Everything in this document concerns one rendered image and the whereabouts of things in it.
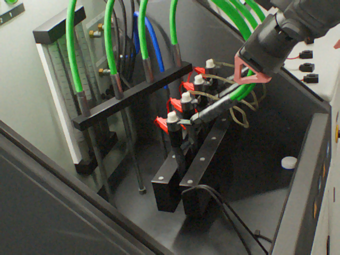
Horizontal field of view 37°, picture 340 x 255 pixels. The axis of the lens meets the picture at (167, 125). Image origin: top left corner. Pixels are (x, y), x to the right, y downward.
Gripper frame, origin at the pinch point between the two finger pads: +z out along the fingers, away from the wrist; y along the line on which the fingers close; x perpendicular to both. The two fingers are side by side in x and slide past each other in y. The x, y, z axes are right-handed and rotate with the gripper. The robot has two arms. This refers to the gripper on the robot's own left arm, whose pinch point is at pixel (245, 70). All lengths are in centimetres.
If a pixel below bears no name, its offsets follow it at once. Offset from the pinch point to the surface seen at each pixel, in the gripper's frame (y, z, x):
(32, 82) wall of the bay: 13.8, 27.3, -31.4
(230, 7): -1.1, -8.2, -8.7
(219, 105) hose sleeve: 3.9, 7.4, 0.5
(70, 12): 5.6, 11.5, -31.9
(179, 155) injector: 8.4, 22.7, 1.4
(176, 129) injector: 7.1, 17.7, -2.5
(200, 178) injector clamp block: 9.5, 22.5, 7.5
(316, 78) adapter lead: -34.6, 23.4, 17.9
